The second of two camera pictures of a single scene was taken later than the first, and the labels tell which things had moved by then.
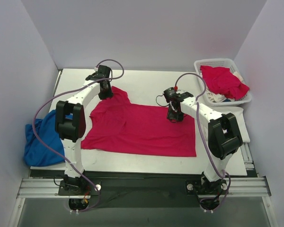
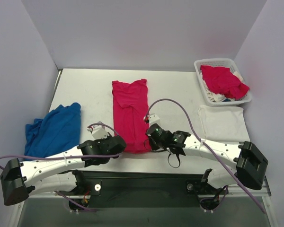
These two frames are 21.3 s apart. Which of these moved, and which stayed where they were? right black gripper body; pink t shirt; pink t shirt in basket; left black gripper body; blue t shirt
Moved: right black gripper body; left black gripper body; pink t shirt
Stayed: pink t shirt in basket; blue t shirt
